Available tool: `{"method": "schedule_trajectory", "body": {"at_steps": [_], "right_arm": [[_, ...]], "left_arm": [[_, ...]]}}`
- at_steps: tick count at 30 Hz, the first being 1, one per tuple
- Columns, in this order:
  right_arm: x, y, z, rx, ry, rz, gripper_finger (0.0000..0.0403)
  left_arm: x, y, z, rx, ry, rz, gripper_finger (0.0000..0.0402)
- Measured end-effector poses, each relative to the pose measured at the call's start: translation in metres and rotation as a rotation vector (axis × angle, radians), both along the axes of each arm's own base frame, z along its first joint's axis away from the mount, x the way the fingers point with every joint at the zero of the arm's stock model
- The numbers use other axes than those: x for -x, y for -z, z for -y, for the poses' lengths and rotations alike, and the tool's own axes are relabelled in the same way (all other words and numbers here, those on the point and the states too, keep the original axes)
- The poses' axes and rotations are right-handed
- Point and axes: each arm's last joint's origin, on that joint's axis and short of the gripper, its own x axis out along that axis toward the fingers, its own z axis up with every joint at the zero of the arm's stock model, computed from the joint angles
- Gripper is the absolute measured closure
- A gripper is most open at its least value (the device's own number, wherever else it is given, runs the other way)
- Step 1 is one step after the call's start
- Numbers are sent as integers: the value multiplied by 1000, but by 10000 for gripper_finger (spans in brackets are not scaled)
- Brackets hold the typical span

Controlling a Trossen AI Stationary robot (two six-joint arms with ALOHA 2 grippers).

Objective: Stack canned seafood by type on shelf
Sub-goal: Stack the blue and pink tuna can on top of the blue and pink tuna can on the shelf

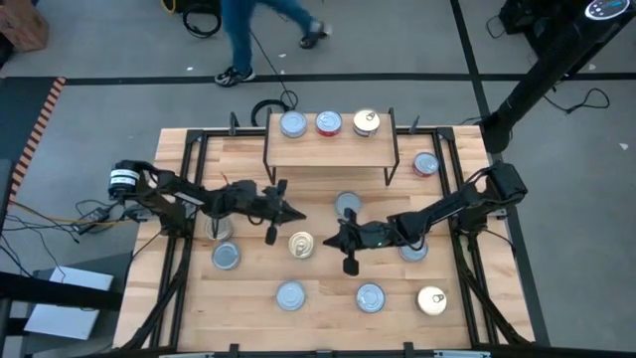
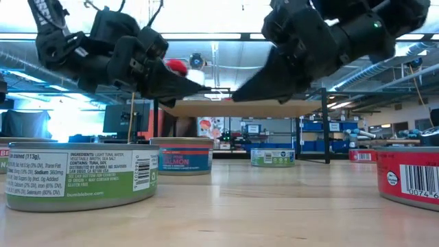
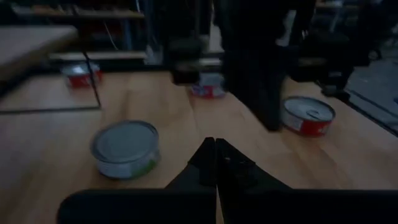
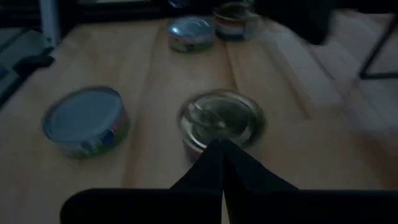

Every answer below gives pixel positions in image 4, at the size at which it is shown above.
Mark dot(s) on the green label tuna can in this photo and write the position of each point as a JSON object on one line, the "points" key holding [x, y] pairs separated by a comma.
{"points": [[84, 115], [191, 33]]}

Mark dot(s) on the wooden shelf black metal frame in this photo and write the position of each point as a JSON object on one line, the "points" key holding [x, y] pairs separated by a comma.
{"points": [[379, 75]]}

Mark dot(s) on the white blue label can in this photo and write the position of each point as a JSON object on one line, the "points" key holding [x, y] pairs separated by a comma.
{"points": [[235, 21]]}

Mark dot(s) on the gold lid blue label can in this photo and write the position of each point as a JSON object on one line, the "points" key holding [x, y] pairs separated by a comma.
{"points": [[224, 115]]}

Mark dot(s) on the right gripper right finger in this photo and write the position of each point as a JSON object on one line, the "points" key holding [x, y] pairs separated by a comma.
{"points": [[280, 205]]}

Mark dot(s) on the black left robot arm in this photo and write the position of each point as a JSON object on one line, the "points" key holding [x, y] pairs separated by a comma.
{"points": [[295, 18]]}

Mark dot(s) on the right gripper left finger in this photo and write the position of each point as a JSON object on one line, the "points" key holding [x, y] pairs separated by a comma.
{"points": [[186, 205]]}

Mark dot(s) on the white upright post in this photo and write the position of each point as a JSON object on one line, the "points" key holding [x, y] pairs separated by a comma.
{"points": [[49, 21]]}

